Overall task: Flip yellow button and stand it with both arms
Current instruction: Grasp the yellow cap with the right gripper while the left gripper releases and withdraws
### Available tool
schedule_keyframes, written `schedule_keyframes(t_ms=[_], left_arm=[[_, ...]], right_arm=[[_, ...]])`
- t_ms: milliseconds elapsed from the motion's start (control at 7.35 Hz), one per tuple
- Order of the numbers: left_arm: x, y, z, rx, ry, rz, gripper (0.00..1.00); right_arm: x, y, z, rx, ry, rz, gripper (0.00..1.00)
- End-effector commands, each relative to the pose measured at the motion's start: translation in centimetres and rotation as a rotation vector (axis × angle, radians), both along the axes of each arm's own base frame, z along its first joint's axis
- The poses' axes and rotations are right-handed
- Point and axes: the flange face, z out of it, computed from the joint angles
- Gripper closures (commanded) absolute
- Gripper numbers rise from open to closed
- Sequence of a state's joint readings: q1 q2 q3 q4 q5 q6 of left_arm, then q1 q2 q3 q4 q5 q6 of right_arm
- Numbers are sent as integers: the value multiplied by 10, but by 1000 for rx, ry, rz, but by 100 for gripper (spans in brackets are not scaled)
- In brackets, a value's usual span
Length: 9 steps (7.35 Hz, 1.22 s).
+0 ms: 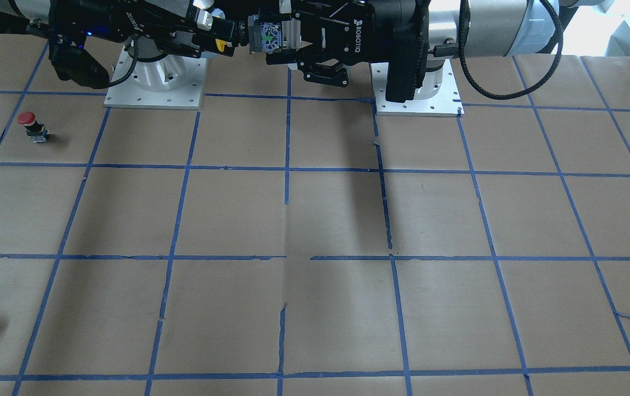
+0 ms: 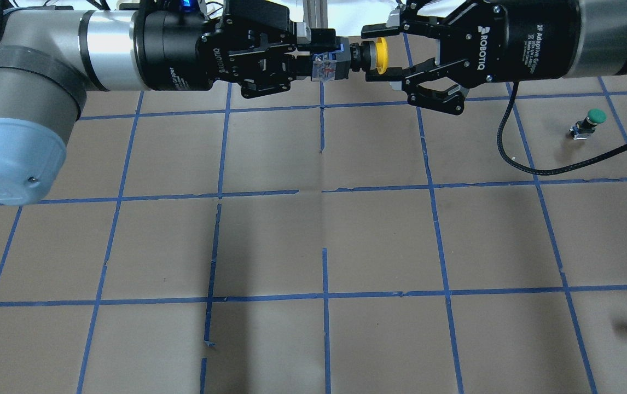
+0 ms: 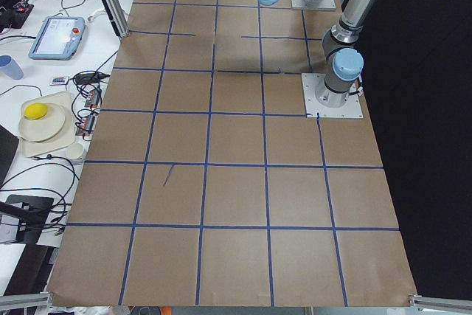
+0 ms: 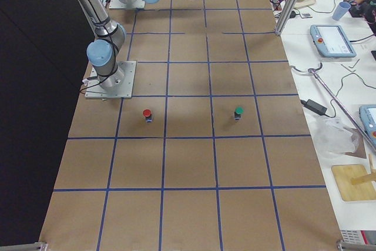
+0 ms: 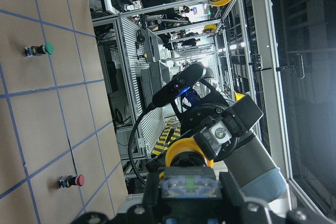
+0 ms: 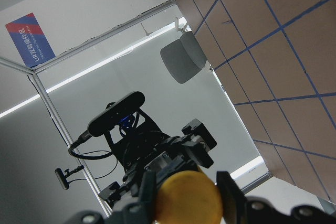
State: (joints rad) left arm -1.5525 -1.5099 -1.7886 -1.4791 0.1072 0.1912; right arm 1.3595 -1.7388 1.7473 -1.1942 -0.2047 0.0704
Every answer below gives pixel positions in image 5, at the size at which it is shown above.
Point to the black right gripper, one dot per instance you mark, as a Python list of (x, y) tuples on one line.
[(216, 123)]

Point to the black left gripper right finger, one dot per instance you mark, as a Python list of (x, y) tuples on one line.
[(230, 191)]

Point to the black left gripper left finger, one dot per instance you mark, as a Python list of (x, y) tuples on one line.
[(152, 192)]

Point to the yellow push button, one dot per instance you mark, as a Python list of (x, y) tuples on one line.
[(188, 173)]

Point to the red push button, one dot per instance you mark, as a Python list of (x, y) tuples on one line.
[(68, 181)]

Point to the green push button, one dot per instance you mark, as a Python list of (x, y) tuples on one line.
[(46, 48)]

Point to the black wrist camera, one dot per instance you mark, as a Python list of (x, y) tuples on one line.
[(179, 84)]

